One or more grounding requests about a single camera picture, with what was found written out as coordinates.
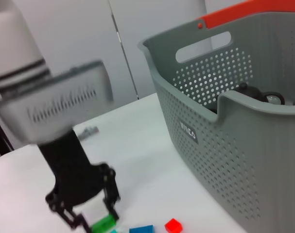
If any black stand post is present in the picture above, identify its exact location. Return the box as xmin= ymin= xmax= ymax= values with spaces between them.
xmin=0 ymin=111 xmax=16 ymax=156

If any blue square brick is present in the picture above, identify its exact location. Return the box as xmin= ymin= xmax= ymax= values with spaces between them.
xmin=129 ymin=225 xmax=154 ymax=233

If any grey perforated storage bin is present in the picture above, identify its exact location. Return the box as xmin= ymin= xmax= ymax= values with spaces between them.
xmin=137 ymin=9 xmax=295 ymax=233

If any green brick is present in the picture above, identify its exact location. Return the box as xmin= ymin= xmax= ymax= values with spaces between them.
xmin=91 ymin=215 xmax=118 ymax=233

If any orange bin clip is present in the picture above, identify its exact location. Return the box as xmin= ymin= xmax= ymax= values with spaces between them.
xmin=195 ymin=0 xmax=295 ymax=29

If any dark clay teapot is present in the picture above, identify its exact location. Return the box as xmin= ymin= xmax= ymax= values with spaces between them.
xmin=232 ymin=82 xmax=285 ymax=105

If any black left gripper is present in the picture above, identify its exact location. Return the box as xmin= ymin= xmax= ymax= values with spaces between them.
xmin=39 ymin=128 xmax=121 ymax=233

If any small red square brick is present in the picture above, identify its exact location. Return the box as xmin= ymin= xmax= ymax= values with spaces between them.
xmin=164 ymin=218 xmax=182 ymax=233

